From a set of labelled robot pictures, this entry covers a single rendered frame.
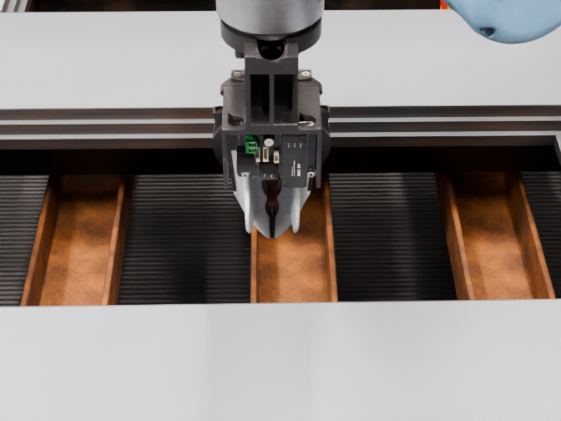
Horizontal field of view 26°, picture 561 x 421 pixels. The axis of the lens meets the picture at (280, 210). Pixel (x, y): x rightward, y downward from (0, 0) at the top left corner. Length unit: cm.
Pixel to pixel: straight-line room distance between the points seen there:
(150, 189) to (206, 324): 64
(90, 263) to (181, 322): 33
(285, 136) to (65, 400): 24
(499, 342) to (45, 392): 33
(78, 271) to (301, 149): 42
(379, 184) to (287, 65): 73
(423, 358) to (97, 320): 24
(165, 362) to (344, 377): 13
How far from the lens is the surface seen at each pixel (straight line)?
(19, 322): 93
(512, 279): 122
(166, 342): 90
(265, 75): 85
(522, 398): 87
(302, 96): 88
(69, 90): 117
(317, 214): 128
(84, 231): 127
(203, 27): 126
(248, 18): 82
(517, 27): 70
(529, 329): 92
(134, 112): 114
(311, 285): 119
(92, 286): 120
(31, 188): 156
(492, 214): 130
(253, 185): 95
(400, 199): 151
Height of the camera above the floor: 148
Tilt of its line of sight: 39 degrees down
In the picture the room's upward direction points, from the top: straight up
